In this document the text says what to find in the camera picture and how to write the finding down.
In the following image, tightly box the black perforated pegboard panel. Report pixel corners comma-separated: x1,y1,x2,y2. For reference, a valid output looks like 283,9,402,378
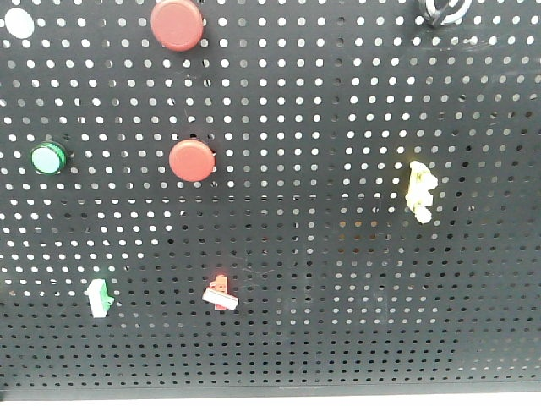
1,1,540,401

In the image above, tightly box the lower red mushroom button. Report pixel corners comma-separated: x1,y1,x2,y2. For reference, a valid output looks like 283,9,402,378
168,139,216,182

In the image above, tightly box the red mushroom button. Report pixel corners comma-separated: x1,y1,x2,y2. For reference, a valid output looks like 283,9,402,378
150,0,204,52
168,139,216,182

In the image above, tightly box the upper red mushroom button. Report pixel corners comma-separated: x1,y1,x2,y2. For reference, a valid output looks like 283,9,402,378
150,0,204,52

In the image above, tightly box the green round push button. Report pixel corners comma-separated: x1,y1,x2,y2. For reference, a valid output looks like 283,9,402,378
30,141,68,174

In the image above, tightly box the white round cap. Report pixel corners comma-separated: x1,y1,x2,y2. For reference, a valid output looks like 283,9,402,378
4,8,35,40

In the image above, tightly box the red white rocker switch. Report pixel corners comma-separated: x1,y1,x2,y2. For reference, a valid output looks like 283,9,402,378
202,275,239,310

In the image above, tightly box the yellow toggle switch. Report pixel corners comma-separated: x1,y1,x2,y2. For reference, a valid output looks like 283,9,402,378
405,161,439,224

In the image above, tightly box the green white rocker switch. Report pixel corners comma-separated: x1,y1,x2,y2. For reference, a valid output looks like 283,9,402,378
85,278,114,318

